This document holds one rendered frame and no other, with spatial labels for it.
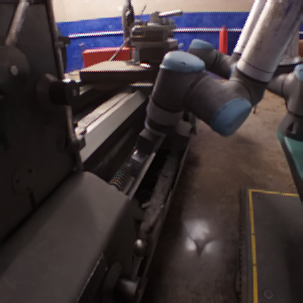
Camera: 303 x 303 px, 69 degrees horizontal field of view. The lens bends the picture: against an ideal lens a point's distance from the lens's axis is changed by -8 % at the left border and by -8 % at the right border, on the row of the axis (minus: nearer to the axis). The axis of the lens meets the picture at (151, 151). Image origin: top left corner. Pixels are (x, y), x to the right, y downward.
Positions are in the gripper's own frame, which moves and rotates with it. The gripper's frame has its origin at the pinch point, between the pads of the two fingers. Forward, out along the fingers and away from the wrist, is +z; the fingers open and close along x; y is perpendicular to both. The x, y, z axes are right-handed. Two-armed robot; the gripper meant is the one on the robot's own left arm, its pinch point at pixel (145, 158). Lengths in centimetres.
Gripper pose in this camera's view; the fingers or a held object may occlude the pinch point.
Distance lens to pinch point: 73.4
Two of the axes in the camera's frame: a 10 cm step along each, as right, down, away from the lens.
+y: -8.6, -4.9, 1.3
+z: -2.8, 6.7, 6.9
